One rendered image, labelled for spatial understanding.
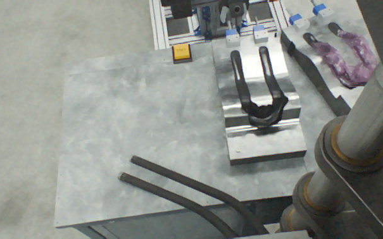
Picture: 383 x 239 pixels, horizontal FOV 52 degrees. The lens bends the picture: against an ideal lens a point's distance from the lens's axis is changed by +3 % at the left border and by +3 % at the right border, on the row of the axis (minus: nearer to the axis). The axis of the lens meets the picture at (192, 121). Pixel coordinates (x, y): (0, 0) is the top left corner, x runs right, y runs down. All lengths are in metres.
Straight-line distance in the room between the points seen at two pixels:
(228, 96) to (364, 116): 0.89
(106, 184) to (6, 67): 1.74
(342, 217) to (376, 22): 0.55
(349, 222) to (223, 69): 0.81
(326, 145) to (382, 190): 0.09
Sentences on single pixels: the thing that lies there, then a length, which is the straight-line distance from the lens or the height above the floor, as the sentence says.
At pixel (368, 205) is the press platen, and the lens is 0.60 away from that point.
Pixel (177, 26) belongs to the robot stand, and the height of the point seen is 0.21.
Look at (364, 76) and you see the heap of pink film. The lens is 1.51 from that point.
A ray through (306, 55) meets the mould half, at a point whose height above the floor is 0.88.
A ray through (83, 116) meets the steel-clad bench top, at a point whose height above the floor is 0.80.
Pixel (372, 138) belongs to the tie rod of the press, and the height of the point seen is 1.62.
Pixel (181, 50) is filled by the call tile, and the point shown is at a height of 0.84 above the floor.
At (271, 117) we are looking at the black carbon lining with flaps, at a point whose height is 0.87.
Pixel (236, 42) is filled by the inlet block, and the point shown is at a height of 0.91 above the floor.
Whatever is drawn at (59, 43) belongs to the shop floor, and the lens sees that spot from 2.96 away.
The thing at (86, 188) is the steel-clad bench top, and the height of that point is 0.80.
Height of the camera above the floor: 2.08
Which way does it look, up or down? 62 degrees down
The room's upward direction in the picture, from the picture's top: 11 degrees counter-clockwise
